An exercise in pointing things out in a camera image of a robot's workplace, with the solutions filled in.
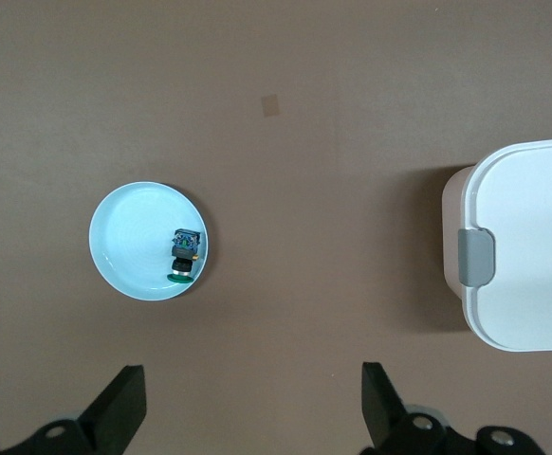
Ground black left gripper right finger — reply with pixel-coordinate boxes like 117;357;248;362
359;361;550;455

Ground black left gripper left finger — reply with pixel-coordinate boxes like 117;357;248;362
0;363;147;455

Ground light blue round plate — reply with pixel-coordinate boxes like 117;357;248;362
88;179;210;303

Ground white lunch box grey clips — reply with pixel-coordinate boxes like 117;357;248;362
441;136;552;353

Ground small brown tape patch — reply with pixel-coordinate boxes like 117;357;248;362
260;94;281;118

